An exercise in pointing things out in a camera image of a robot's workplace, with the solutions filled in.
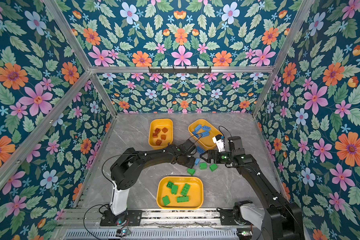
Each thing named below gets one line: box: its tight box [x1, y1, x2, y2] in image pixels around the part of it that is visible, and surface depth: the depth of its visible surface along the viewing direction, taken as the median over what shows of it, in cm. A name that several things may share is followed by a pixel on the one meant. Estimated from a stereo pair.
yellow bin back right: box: [188, 119, 223, 150], surface depth 107 cm
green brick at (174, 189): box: [171, 185, 179, 195], surface depth 84 cm
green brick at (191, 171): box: [187, 168, 196, 177], surface depth 88 cm
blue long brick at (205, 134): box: [201, 131, 210, 138], surface depth 109 cm
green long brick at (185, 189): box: [181, 183, 191, 197], surface depth 83 cm
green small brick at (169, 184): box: [166, 181, 174, 189], surface depth 85 cm
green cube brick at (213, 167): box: [209, 163, 219, 172], surface depth 92 cm
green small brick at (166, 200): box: [162, 195, 170, 206], surface depth 81 cm
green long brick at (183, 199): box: [177, 196, 190, 203], surface depth 80 cm
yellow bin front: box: [156, 176, 204, 210], surface depth 82 cm
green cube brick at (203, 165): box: [199, 162, 208, 170], surface depth 92 cm
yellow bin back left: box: [148, 118, 174, 150], surface depth 107 cm
